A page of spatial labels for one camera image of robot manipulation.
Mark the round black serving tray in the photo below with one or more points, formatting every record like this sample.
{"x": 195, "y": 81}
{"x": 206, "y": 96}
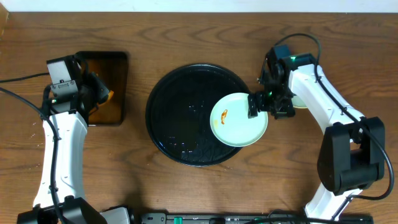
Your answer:
{"x": 178, "y": 113}

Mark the black rectangular water tray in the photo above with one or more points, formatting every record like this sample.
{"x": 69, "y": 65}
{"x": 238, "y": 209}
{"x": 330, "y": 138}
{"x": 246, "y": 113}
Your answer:
{"x": 112, "y": 68}

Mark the light blue plate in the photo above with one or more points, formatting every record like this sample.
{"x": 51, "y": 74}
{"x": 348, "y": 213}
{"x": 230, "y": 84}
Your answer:
{"x": 298, "y": 103}
{"x": 230, "y": 123}

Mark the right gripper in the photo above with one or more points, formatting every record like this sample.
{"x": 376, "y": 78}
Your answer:
{"x": 257, "y": 102}

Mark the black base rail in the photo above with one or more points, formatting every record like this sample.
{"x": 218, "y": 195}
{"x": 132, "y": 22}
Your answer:
{"x": 274, "y": 217}

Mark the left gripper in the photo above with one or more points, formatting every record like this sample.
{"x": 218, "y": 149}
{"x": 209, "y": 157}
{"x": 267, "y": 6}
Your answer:
{"x": 95, "y": 84}

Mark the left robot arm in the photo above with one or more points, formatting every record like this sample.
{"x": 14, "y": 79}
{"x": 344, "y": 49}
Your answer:
{"x": 67, "y": 103}

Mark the light blue plate top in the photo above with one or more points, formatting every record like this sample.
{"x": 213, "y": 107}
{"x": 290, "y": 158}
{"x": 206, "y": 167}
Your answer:
{"x": 298, "y": 103}

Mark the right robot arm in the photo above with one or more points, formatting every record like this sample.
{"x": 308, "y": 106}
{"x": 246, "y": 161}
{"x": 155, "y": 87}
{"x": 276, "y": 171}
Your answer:
{"x": 350, "y": 158}

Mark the orange green scrub sponge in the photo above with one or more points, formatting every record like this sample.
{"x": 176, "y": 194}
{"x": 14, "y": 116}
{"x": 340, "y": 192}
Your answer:
{"x": 106, "y": 98}

